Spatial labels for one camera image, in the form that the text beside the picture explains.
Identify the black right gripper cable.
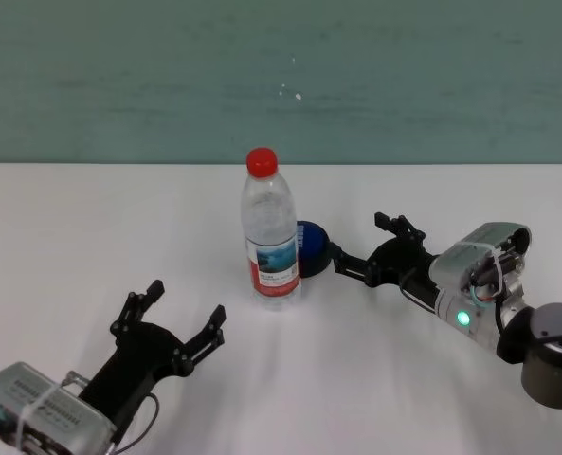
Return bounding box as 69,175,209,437
398,272,438,312

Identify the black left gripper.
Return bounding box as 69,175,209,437
79,279,227,428

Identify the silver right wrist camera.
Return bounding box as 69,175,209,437
427,222,532,309

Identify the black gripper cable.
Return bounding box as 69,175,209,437
113,392,161,451
398,272,438,312

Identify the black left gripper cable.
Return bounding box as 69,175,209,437
113,392,161,451

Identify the blue push button black base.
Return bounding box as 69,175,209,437
295,220,335,280

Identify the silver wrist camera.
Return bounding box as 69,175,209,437
0,362,118,455
427,222,532,309

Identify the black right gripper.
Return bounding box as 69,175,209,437
332,211,441,309

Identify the white zip tie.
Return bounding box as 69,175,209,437
13,382,63,449
460,241,505,296

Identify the clear water bottle red cap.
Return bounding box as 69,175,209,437
240,146,303,312

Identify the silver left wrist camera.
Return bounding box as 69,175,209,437
0,362,118,455

